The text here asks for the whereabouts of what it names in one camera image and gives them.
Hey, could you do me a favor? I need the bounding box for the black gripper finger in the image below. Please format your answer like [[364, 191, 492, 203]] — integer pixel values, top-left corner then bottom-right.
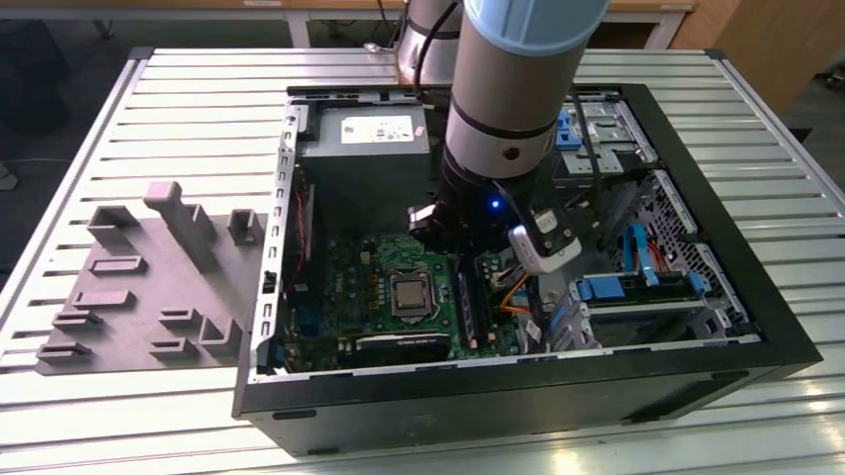
[[405, 201, 461, 252]]

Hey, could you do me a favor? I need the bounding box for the grey power supply unit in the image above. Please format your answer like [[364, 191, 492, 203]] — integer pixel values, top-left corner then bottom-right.
[[300, 104, 444, 237]]

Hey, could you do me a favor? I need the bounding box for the green motherboard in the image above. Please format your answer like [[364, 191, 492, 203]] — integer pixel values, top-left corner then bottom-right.
[[282, 232, 529, 372]]

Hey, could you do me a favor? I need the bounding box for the silver CPU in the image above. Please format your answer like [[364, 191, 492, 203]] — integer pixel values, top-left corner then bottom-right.
[[393, 281, 429, 306]]

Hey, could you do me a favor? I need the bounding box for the metal socket cover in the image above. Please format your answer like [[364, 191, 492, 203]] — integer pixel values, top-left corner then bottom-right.
[[385, 269, 440, 321]]

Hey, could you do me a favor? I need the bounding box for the blue plastic drive latch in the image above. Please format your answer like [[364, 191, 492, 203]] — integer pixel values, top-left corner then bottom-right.
[[552, 111, 583, 150]]

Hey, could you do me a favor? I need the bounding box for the hard disk in blue carrier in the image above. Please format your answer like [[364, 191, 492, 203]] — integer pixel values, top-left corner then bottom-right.
[[569, 274, 707, 306]]

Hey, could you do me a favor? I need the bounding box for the black graphics card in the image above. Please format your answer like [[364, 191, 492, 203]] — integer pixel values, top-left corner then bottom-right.
[[334, 331, 453, 370]]

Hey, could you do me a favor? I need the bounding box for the metal drive cage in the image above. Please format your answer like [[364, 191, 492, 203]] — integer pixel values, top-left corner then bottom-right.
[[549, 93, 659, 207]]

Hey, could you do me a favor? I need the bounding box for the metal disk bay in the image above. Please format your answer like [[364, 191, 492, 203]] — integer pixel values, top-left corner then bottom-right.
[[565, 296, 734, 347]]

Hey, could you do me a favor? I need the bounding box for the black PC case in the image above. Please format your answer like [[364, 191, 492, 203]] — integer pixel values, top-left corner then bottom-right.
[[228, 82, 824, 457]]

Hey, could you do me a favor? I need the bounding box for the grey parts rack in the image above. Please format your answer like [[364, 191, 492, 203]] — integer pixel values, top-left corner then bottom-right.
[[31, 180, 269, 377]]

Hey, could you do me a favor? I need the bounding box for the brown wooden cabinet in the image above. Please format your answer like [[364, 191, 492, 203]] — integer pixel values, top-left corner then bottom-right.
[[671, 0, 845, 118]]

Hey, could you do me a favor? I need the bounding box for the orange wire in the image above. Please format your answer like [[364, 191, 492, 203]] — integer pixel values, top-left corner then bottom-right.
[[497, 274, 540, 316]]

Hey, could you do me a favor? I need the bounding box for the thin red wire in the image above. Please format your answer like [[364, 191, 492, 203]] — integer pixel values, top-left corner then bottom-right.
[[294, 185, 314, 278]]

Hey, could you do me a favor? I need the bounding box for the black camera cable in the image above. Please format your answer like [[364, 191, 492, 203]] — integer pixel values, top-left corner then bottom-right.
[[571, 92, 605, 227]]

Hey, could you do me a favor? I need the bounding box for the black wire bundle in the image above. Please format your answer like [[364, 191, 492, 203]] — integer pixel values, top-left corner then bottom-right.
[[491, 167, 661, 291]]

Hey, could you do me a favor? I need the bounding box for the blue flat wire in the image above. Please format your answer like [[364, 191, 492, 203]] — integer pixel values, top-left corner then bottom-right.
[[623, 222, 661, 287]]

